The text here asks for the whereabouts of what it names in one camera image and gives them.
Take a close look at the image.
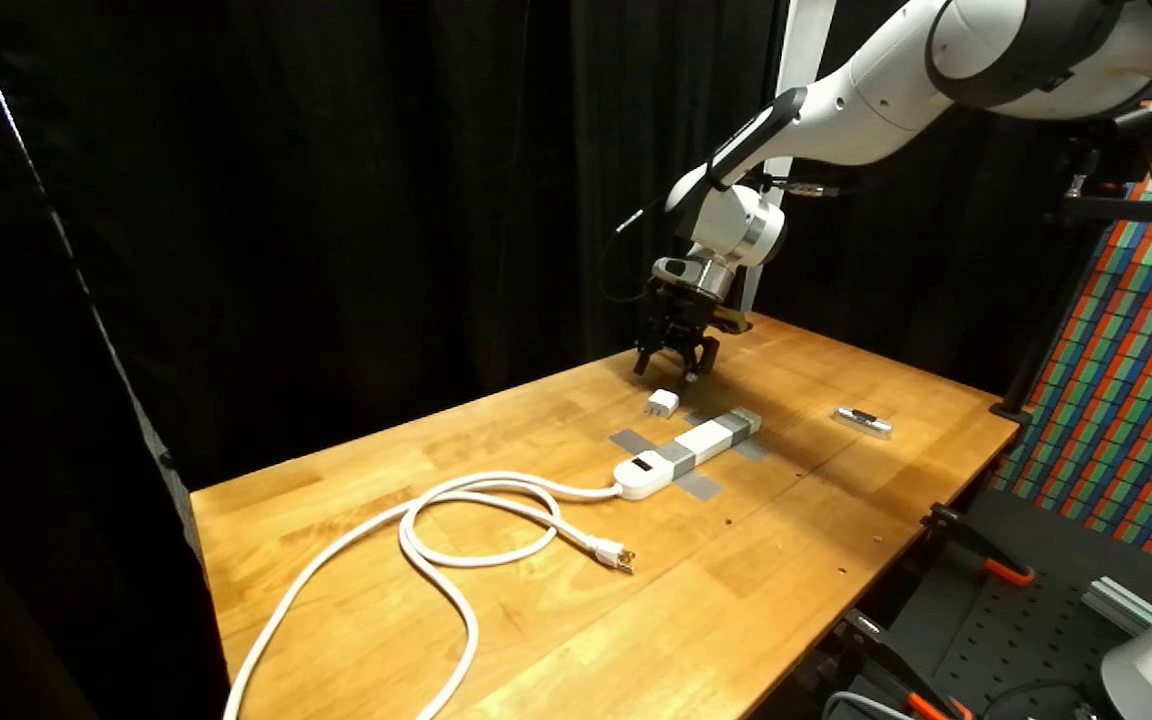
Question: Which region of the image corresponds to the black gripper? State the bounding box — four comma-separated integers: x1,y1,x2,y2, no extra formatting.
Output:
634,252,728,391

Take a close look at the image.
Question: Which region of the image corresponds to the white power strip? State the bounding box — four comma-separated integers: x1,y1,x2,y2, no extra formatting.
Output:
608,404,763,504
682,404,778,468

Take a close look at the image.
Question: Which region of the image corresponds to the grey tape strip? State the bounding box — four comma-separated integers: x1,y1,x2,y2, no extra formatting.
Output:
608,424,728,504

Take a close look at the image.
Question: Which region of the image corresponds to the black curtain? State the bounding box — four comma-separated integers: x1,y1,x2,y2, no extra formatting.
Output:
0,0,1047,496

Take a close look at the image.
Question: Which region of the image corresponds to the black perforated side table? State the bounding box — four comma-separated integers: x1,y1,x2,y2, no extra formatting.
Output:
852,485,1152,720

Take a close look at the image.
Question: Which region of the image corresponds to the colourful checkered board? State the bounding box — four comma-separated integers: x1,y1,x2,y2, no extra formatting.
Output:
993,114,1152,577

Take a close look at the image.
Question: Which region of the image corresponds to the white power strip cord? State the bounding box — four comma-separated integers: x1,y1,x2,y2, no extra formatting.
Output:
221,468,642,720

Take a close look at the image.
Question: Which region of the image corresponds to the orange handled clamp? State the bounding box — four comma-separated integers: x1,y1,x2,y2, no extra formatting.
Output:
927,502,1046,591
849,607,972,720

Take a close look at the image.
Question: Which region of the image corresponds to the black camera on mount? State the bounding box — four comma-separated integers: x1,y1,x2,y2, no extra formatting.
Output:
1035,114,1152,234

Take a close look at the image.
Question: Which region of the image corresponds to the silver metal bracket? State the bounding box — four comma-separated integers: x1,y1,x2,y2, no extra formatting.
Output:
1080,572,1152,638

